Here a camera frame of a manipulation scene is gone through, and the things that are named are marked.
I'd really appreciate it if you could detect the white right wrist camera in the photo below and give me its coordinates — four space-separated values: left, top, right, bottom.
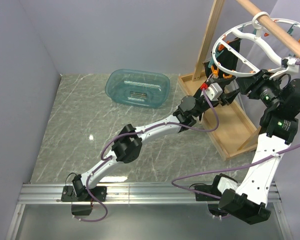
269 56 299 80

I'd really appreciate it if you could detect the orange hanger clip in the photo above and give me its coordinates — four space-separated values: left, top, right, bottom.
211 68 219 79
223 74 233 79

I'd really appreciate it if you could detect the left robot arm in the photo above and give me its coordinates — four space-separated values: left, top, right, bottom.
70 76 238 202

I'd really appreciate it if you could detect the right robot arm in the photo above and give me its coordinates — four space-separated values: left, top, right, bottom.
210 69 300 225

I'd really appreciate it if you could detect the teal transparent plastic bin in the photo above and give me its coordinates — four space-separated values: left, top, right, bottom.
105 69 170 109

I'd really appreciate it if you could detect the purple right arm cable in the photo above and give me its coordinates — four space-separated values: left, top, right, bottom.
171 61 300 219

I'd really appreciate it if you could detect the black hanging underwear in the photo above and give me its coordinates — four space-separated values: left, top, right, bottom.
203 37 242 78

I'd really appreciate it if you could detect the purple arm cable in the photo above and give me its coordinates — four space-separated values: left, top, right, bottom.
73 90 220 222
171 61 300 219

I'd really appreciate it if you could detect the wooden drying rack frame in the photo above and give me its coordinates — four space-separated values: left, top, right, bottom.
178 0 300 160

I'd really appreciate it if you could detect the black underwear beige waistband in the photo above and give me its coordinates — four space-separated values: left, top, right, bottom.
196 73 238 125

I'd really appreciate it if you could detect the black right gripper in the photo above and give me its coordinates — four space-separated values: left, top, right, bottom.
235 69 283 109

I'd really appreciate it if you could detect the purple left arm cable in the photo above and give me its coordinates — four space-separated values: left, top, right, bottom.
73 90 220 222

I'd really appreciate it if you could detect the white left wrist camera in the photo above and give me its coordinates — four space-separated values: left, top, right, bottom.
200 82 224 102

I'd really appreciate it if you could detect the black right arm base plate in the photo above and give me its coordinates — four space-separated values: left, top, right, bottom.
189 184 221 202

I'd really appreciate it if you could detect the white round clip hanger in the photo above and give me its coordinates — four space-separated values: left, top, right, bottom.
211 11 300 77

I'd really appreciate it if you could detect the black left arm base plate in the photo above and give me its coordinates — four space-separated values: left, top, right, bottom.
60 185 107 202

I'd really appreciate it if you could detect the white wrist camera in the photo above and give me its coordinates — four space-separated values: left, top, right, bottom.
200 82 224 102
269 56 299 80

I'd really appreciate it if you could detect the aluminium mounting rail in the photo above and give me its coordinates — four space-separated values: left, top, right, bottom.
7 182 285 240

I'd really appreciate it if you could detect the teal hanger clip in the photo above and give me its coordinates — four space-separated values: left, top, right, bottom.
208 59 215 72

